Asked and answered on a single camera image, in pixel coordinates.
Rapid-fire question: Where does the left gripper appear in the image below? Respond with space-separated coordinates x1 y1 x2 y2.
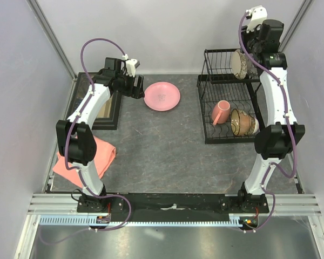
116 71 145 100

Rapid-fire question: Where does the pink plate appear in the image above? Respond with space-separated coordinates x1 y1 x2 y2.
144 82 181 112

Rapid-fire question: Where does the cream speckled oval plate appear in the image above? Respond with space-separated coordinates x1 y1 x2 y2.
230 50 247 80

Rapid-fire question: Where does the grey glass plate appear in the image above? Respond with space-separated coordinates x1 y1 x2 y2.
245 55 258 78

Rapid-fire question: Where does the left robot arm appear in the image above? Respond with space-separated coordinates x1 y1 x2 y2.
56 55 144 213

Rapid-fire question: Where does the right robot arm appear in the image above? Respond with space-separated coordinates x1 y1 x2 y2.
236 14 305 213

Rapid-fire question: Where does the black framed display box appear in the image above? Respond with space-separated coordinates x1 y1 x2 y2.
66 72 122 130

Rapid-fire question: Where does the pink cloth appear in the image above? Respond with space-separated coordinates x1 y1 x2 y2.
52 137 116 187

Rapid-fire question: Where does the pink mug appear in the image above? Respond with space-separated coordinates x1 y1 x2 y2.
211 100 231 126

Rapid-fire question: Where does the brown patterned bowl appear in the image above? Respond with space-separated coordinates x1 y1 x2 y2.
230 108 259 136

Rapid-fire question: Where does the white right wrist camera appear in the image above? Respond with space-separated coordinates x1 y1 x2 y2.
246 5 267 33

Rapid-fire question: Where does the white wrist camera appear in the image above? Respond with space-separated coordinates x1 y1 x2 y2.
246 5 267 33
122 54 140 77

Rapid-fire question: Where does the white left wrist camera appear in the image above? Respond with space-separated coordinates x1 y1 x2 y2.
122 54 140 77

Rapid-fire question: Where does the black wire dish rack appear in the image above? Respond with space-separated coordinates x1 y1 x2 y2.
197 49 265 144

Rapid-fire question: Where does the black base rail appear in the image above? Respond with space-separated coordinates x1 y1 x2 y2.
77 191 269 222

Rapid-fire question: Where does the slotted cable duct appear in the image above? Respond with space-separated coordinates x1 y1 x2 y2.
39 215 244 227

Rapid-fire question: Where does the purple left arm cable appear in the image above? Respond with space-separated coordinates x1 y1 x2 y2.
39 38 133 245

